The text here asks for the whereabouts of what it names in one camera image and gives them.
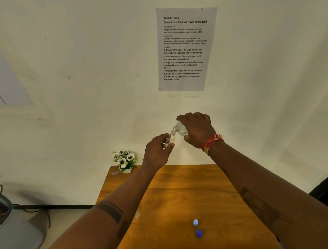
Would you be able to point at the light blue bottle cap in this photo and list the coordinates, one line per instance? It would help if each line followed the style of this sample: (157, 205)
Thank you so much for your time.
(195, 222)

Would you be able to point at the small clear plastic piece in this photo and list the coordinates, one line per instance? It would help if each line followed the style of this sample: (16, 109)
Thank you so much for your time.
(137, 213)

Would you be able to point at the person's left forearm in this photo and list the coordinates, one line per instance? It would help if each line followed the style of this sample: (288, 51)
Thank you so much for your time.
(107, 210)

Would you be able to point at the dark blue bottle cap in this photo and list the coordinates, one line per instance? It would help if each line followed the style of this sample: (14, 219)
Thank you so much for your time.
(199, 233)

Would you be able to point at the wooden table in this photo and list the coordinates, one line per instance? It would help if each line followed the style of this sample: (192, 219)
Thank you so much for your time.
(189, 205)

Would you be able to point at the grey round appliance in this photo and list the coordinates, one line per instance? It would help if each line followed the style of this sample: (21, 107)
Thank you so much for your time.
(5, 207)

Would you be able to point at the small clear plastic wrapper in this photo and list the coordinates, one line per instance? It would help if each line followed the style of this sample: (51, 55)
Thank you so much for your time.
(115, 172)

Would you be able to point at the white artificial flowers in pot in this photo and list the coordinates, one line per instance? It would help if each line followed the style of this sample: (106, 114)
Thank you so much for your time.
(124, 160)

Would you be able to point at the white paper instruction sheet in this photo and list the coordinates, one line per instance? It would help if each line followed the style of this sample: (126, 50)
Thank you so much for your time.
(185, 48)

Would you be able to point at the person's left hand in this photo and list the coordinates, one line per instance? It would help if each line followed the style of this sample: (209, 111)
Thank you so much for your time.
(156, 154)

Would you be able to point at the large clear solution bottle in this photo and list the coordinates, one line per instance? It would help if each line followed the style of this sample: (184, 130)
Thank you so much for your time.
(181, 129)

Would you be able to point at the person's right hand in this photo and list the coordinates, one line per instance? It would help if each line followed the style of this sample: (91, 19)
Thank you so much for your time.
(199, 130)

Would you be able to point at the small clear travel bottle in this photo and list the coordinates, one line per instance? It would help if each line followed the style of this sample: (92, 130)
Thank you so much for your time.
(170, 138)

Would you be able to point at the red thread wristband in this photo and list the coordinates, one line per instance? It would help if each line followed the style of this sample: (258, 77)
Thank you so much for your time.
(211, 142)

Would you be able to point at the person's left thumb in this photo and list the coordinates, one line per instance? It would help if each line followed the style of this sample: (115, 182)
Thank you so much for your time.
(169, 146)

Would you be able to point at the person's right thumb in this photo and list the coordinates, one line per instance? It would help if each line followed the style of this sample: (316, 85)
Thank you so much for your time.
(188, 138)

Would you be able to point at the person's right forearm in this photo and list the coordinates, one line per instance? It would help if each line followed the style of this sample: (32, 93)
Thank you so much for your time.
(266, 197)

